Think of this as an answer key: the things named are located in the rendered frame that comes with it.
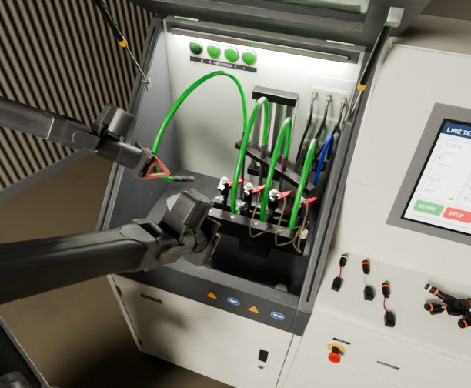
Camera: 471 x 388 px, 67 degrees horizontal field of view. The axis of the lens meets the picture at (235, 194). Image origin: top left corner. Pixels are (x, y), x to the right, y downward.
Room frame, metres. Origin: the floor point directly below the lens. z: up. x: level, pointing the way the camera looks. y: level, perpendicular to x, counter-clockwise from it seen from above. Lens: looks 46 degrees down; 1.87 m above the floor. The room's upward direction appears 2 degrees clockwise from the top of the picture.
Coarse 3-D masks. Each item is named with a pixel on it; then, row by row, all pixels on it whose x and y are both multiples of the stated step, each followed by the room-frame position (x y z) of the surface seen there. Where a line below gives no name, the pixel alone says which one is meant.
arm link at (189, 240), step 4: (188, 232) 0.41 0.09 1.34; (192, 232) 0.42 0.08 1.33; (184, 236) 0.40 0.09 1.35; (188, 236) 0.40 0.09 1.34; (192, 236) 0.41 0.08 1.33; (184, 240) 0.39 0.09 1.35; (188, 240) 0.40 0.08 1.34; (192, 240) 0.41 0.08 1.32; (184, 244) 0.39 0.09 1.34; (188, 244) 0.39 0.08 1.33; (192, 244) 0.40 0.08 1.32; (184, 248) 0.38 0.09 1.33; (188, 248) 0.39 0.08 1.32; (192, 248) 0.40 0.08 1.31; (184, 252) 0.38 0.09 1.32; (188, 252) 0.39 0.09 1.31
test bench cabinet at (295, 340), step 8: (112, 280) 0.66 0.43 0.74; (112, 288) 0.66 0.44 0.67; (120, 296) 0.66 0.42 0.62; (120, 304) 0.66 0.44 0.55; (128, 320) 0.66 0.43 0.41; (136, 336) 0.66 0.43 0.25; (296, 336) 0.46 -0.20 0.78; (136, 344) 0.66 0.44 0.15; (296, 344) 0.46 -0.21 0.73; (144, 352) 0.65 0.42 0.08; (288, 352) 0.46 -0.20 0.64; (168, 360) 0.61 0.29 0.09; (288, 360) 0.46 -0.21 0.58; (288, 368) 0.46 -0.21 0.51; (208, 376) 0.55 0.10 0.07; (280, 376) 0.46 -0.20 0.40; (232, 384) 0.52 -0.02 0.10; (280, 384) 0.46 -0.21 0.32
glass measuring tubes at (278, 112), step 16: (256, 96) 1.03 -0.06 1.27; (272, 96) 1.01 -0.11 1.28; (288, 96) 1.00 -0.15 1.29; (272, 112) 1.04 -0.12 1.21; (288, 112) 1.00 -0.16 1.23; (256, 128) 1.03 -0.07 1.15; (272, 128) 1.04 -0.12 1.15; (256, 144) 1.04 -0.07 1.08; (272, 144) 1.01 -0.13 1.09; (272, 176) 1.00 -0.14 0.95
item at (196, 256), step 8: (208, 224) 0.47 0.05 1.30; (216, 224) 0.47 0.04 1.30; (200, 232) 0.44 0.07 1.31; (208, 232) 0.46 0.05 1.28; (200, 240) 0.42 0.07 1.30; (208, 240) 0.44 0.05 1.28; (200, 248) 0.42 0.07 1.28; (208, 248) 0.43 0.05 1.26; (184, 256) 0.43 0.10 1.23; (192, 256) 0.43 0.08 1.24; (200, 256) 0.42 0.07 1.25; (200, 264) 0.41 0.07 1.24
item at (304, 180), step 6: (312, 144) 0.73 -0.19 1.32; (312, 150) 0.71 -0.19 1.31; (306, 156) 0.69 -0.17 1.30; (312, 156) 0.80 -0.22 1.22; (306, 162) 0.68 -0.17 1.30; (306, 168) 0.66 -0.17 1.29; (306, 174) 0.65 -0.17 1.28; (300, 180) 0.64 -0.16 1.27; (306, 180) 0.80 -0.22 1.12; (300, 186) 0.63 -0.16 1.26; (300, 192) 0.62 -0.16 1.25; (300, 198) 0.61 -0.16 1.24; (294, 204) 0.61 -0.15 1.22; (294, 210) 0.60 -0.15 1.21; (294, 216) 0.59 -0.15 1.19; (294, 222) 0.59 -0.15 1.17; (294, 228) 0.62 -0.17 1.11
